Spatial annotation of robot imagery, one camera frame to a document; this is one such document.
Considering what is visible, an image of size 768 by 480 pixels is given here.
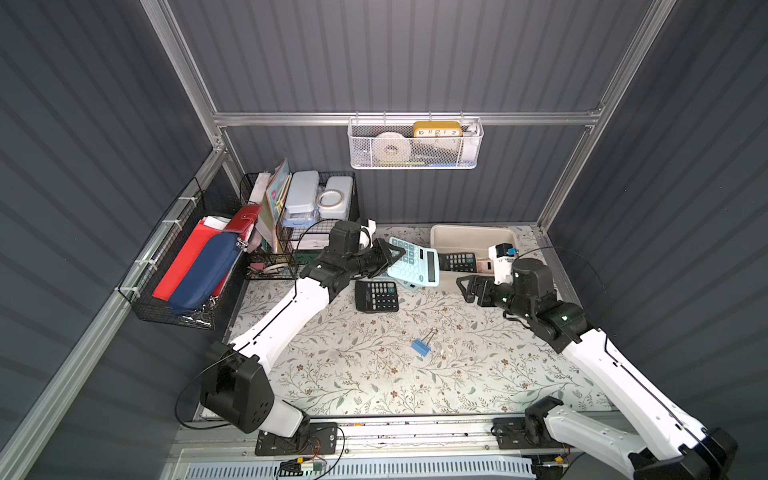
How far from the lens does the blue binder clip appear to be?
885mm

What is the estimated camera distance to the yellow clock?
2.91 ft

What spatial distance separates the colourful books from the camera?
0.91 meters

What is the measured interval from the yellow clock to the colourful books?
46 centimetres
